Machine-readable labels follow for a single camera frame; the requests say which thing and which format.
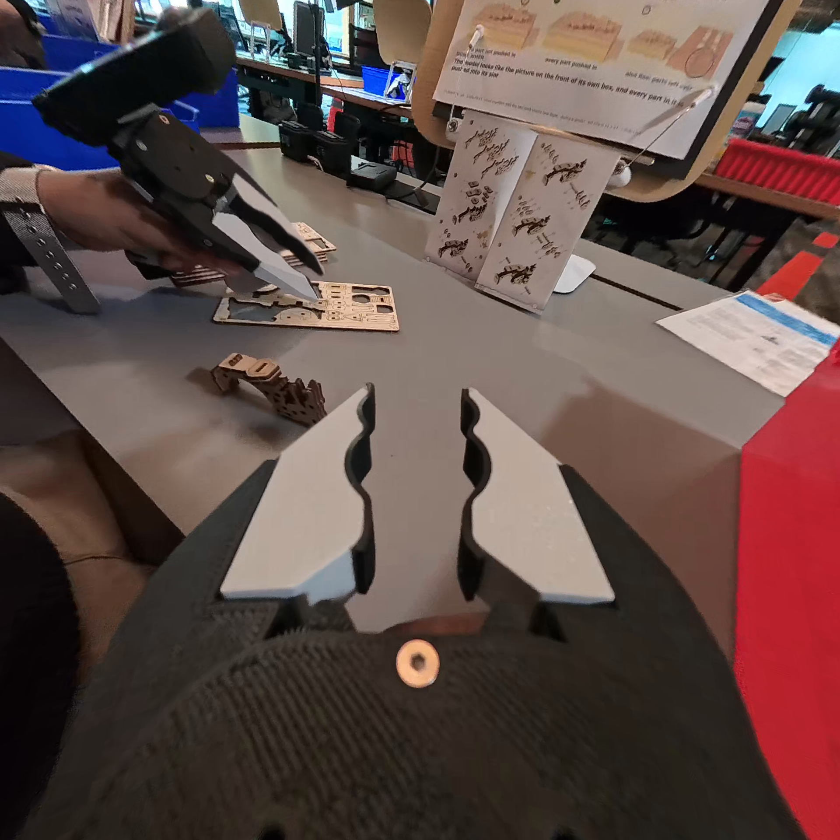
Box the person's beige trousers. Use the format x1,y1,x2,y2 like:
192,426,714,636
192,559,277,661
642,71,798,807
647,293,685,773
0,427,158,664

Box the red plastic bin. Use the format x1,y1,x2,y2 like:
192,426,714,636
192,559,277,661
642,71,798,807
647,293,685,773
735,341,840,840

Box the stack of wooden puzzle sheets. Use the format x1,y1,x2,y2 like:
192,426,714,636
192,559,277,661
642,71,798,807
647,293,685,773
171,223,337,287

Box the black battery charger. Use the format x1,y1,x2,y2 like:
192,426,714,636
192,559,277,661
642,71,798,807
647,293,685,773
279,120,317,163
314,130,355,177

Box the background wooden desk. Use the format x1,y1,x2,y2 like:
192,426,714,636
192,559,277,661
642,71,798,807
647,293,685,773
236,56,421,119

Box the red ribbed crate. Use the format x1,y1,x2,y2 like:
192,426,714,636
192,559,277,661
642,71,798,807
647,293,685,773
715,138,840,204

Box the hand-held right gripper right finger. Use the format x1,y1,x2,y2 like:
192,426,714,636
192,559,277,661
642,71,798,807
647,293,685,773
457,386,616,606

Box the grey desk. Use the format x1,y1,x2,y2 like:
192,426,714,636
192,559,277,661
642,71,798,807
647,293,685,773
0,115,840,657

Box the folded assembly instruction sheet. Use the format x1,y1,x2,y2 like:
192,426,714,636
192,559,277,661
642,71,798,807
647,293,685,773
425,112,621,309

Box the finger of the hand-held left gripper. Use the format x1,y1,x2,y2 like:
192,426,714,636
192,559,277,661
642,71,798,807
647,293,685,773
228,171,325,277
211,211,321,303

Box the partly built wooden model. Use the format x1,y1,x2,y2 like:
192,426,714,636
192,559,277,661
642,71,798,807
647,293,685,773
210,353,327,427

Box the black cable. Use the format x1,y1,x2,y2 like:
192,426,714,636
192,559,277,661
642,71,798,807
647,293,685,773
384,177,442,214

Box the person's left hand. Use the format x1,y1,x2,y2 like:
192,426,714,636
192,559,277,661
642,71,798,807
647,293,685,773
36,167,250,278

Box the grey watch strap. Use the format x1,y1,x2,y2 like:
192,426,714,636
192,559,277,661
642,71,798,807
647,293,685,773
0,200,102,315

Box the plywood display board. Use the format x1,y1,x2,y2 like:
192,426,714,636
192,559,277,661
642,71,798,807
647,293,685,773
413,0,802,204

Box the laminated instruction poster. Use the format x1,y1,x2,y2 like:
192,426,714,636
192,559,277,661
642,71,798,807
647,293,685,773
433,0,769,158

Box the white stand base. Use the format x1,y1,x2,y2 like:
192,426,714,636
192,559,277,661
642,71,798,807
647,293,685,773
553,255,597,294

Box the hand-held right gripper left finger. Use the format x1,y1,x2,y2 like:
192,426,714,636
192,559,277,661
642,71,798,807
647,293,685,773
220,382,377,606

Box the cut-out wooden puzzle sheet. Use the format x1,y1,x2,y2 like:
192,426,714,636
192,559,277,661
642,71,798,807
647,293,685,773
213,281,400,332

